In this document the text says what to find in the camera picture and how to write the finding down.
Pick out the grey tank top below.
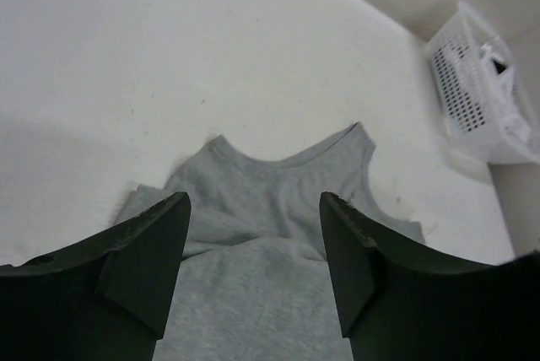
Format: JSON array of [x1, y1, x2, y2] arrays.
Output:
[[117, 123, 424, 360]]

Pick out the black tank top in basket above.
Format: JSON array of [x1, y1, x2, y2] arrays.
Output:
[[492, 58, 509, 76]]

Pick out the white tank top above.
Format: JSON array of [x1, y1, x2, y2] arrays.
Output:
[[479, 42, 537, 151]]

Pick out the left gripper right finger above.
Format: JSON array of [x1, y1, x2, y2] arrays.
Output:
[[320, 192, 539, 360]]

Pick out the white plastic basket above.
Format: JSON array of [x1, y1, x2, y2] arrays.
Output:
[[426, 1, 539, 164]]

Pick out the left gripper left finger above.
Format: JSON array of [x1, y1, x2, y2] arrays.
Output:
[[1, 192, 191, 360]]

